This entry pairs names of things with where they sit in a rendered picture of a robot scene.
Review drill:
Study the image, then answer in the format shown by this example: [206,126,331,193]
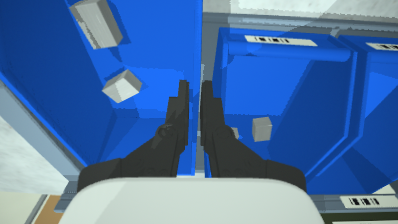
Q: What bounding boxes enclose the dark grey shelf rack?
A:
[0,12,398,213]

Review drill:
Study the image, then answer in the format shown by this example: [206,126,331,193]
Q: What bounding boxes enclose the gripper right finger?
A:
[200,80,307,193]

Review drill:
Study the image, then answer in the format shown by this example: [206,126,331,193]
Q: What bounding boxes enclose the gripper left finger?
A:
[76,80,189,195]

